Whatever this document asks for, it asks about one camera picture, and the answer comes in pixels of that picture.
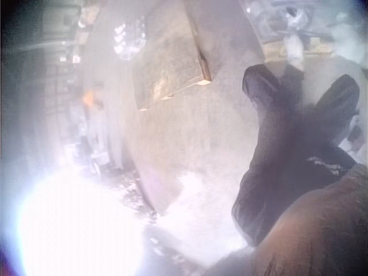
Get flat wooden board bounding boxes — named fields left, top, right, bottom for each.
left=133, top=36, right=213, bottom=112

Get long wooden plank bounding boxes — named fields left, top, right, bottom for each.
left=183, top=0, right=266, bottom=83

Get orange object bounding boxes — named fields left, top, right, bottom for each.
left=82, top=88, right=100, bottom=109

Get cluttered work table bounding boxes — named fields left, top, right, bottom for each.
left=244, top=0, right=368, bottom=66

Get clear plastic bag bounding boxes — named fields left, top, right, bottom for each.
left=113, top=21, right=148, bottom=62

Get person's legs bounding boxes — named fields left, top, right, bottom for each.
left=231, top=63, right=361, bottom=248

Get cluttered storage rack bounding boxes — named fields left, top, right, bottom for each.
left=40, top=0, right=116, bottom=176

